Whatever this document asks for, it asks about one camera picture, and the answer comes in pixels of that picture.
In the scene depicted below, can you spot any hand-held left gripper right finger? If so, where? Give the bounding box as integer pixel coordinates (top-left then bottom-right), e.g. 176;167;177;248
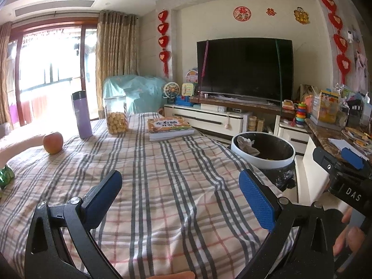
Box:
235;169;335;279

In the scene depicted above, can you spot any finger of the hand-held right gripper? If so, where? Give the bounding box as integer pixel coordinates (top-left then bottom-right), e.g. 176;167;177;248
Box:
312;147;345;178
341;148;372;178

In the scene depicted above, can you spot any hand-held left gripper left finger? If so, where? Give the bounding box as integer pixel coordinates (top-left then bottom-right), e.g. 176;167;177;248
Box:
25;169;123;279

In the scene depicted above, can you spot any white rimmed bin with black bag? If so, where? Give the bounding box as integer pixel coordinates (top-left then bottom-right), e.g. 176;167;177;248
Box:
230;132;297;193

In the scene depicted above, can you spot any printed paper wrapper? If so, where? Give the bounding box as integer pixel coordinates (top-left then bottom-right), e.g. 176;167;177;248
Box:
237;136;261;158

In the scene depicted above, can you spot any person's right hand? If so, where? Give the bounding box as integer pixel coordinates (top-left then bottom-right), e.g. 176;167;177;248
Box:
332;206;366;257

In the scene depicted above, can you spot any person's left hand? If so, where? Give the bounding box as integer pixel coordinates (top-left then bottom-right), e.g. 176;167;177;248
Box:
148;271;196;279

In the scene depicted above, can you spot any white paper sheet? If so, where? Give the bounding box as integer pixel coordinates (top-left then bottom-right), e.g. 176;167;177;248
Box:
328;138;355;149

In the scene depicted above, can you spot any white side cabinet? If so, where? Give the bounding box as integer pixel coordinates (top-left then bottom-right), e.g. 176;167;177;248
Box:
277;120;313;156

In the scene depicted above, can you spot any yellow toy box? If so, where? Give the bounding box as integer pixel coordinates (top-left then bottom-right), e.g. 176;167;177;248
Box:
318;90;341;123

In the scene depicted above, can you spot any plaid bed sheet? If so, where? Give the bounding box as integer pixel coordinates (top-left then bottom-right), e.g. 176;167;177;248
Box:
0;112;300;279

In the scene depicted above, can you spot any red apple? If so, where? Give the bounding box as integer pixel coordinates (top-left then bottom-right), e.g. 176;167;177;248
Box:
43;132;64;155

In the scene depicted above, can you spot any clear jar of round cookies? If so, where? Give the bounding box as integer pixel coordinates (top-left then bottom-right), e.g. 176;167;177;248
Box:
104;95;130;135

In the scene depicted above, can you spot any purple thermos bottle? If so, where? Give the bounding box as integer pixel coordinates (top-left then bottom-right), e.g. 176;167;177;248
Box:
71;91;94;139

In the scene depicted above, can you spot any pink hanging garment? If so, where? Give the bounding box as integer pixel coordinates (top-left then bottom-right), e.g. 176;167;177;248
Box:
353;49;370;89

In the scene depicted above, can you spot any white television stand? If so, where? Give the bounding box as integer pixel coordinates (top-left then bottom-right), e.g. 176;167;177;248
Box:
163;96;281;136

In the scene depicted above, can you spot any green snack bag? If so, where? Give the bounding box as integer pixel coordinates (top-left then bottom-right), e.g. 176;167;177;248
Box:
0;165;15;189

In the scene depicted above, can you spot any teal covered armchair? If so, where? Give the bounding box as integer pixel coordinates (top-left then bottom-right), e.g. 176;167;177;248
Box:
103;75;169;116

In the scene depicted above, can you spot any black flat television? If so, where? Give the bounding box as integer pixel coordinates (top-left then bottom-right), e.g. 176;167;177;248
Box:
197;38;294;105

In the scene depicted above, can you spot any blue toy box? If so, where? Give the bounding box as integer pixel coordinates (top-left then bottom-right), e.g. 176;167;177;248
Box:
175;95;194;107

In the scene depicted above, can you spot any toy house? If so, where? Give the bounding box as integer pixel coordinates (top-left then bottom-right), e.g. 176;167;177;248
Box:
186;67;199;83

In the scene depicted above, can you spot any red framed glass balcony door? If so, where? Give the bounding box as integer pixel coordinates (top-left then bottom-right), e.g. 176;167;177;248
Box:
9;20;100;126

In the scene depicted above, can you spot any beige patterned curtain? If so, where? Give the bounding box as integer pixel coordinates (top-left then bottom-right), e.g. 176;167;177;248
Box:
0;22;14;126
96;10;139;120

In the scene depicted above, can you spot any round red paper cutting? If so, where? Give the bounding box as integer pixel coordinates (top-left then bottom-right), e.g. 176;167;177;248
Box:
233;6;251;22

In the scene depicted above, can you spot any rainbow stacking ring toy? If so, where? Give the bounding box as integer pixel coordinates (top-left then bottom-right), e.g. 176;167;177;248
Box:
295;102;308;128

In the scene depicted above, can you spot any red heart decoration string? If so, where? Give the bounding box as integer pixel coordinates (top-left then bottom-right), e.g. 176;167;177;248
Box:
321;0;352;85
157;10;172;78

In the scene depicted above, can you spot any gold and red wall decoration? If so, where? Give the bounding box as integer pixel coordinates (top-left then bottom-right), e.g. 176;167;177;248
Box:
293;7;310;24

